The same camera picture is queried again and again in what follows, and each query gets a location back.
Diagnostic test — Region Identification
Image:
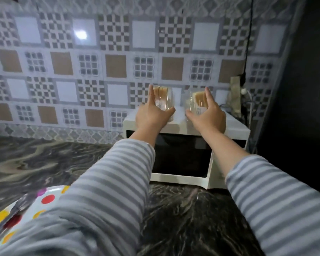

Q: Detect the polka dot plate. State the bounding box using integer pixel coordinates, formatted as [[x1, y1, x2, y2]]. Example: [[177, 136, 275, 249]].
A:
[[0, 185, 70, 249]]

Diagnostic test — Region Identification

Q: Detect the person's left hand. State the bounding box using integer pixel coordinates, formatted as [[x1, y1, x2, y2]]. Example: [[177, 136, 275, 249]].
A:
[[135, 85, 176, 134]]

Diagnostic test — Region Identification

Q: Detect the person's left forearm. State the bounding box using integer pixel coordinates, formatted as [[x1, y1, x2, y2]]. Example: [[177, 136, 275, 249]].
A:
[[0, 129, 157, 256]]

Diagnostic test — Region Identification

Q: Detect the clear packet of sliced bread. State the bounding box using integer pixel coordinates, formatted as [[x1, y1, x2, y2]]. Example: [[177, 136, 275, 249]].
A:
[[185, 90, 212, 117], [152, 86, 175, 123]]

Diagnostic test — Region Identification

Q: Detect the person's right forearm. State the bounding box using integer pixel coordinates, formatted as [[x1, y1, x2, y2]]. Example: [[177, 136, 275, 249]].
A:
[[200, 130, 320, 256]]

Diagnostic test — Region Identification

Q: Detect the black power cable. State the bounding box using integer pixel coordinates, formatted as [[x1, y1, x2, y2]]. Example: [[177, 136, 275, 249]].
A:
[[240, 0, 255, 87]]

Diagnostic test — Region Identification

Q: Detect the white microwave oven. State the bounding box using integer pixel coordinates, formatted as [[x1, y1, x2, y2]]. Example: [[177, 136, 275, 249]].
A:
[[123, 105, 251, 190]]

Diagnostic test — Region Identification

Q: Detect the white plug with cable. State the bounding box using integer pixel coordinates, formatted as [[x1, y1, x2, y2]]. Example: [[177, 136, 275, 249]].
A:
[[240, 88, 254, 126]]

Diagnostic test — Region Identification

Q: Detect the person's right hand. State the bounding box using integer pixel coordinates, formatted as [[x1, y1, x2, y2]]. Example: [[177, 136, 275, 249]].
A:
[[186, 87, 227, 135]]

